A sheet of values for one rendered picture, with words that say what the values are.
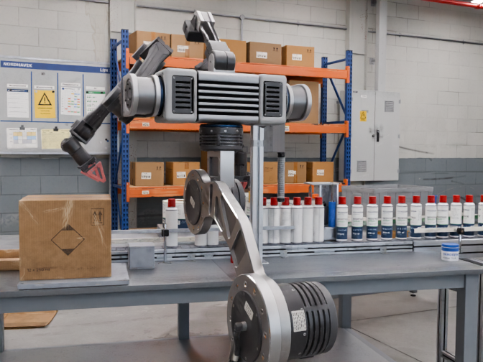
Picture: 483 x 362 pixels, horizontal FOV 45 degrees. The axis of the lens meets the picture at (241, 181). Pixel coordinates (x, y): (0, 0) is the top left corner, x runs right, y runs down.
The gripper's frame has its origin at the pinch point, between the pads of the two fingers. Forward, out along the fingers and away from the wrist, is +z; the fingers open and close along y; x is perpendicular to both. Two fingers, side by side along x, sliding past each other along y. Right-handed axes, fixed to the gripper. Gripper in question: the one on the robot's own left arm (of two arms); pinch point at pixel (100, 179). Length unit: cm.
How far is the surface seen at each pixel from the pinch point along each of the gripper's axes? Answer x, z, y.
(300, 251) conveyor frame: -45, 79, -8
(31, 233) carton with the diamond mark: 32.1, -4.2, -22.4
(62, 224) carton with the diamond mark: 22.9, -0.5, -24.4
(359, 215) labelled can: -77, 86, -12
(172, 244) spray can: -6.0, 41.0, 5.1
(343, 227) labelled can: -68, 85, -11
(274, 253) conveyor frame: -36, 72, -6
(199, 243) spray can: -15, 48, 3
